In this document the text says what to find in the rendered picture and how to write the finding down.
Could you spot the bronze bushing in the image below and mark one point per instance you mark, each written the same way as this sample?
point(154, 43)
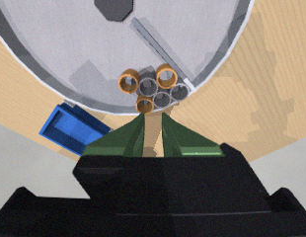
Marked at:
point(146, 109)
point(129, 89)
point(168, 83)

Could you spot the grey metal bushing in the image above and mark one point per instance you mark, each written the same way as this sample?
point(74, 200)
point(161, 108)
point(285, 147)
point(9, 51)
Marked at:
point(162, 103)
point(148, 92)
point(183, 94)

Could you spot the grey round turntable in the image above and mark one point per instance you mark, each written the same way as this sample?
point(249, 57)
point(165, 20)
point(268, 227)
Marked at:
point(79, 48)

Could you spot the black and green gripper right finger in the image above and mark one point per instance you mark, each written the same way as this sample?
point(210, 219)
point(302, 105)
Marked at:
point(180, 141)

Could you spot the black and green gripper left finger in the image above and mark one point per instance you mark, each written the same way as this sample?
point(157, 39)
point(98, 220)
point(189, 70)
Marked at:
point(127, 140)

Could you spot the blue crate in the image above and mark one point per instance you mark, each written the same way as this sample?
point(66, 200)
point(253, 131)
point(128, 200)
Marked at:
point(65, 130)

